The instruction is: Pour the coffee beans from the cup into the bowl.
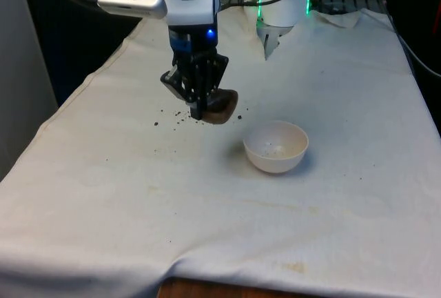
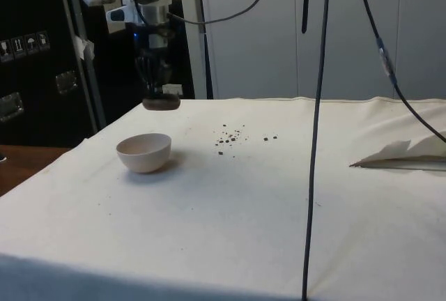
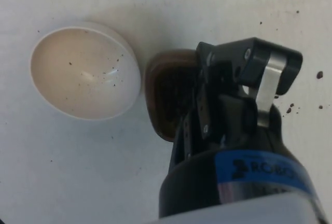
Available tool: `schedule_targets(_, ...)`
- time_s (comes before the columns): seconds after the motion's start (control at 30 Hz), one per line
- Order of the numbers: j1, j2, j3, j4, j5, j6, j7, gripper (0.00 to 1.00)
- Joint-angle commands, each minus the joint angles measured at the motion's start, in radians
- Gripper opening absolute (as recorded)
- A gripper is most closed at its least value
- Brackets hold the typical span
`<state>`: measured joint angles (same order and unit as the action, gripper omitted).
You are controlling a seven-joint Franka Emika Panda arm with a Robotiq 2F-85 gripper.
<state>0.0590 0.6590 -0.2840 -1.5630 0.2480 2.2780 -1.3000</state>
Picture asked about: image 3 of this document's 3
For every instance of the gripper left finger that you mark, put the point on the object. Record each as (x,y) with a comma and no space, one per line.
(205,110)

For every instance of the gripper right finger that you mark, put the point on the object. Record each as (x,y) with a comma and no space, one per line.
(288,63)

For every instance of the white bowl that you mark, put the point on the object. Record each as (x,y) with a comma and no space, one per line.
(85,71)

